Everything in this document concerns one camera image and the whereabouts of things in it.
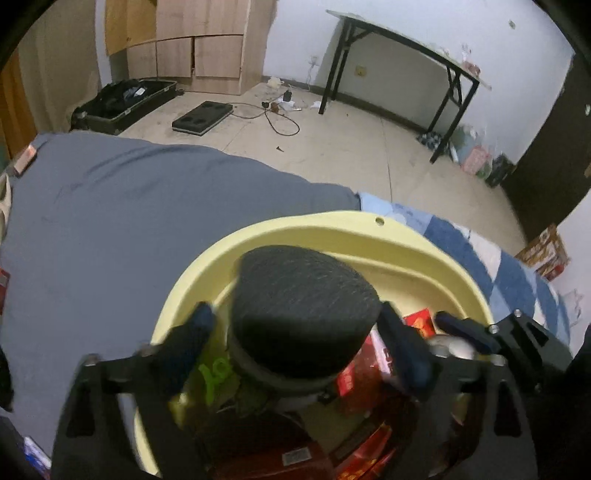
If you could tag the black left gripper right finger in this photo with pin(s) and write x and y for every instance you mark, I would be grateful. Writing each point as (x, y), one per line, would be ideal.
(471, 421)

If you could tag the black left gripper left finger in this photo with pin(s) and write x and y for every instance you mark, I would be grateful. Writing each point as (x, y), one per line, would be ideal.
(91, 440)

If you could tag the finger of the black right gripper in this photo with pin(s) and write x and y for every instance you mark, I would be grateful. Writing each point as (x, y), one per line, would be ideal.
(518, 338)

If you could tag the silver round speaker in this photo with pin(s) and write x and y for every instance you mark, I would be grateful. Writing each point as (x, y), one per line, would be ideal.
(450, 346)

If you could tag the red cigarette pack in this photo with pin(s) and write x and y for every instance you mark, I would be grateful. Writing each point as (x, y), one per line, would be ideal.
(362, 384)

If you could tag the black foam cylinder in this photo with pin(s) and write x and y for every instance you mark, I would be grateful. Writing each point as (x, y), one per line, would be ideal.
(297, 317)

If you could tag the blue white checkered rug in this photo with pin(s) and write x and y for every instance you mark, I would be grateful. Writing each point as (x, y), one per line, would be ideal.
(506, 283)

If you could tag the stacked cardboard boxes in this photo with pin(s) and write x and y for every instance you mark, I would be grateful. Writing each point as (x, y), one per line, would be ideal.
(546, 254)

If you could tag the yellow plastic basin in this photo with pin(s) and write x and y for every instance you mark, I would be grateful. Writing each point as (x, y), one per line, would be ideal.
(315, 441)

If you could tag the dark brown door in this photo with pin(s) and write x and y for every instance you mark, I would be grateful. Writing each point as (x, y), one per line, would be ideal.
(552, 177)

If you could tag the grey bed sheet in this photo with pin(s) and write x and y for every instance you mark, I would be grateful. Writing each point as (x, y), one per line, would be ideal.
(100, 229)

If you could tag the black folding table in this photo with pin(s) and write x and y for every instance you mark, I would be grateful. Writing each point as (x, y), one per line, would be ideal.
(385, 71)

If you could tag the black open suitcase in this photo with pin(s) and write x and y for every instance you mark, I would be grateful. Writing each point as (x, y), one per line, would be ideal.
(119, 105)

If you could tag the black foam tray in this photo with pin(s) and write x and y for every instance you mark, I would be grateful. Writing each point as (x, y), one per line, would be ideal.
(202, 118)

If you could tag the wooden wardrobe cabinet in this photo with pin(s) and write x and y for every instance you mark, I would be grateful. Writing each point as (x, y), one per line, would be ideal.
(213, 46)

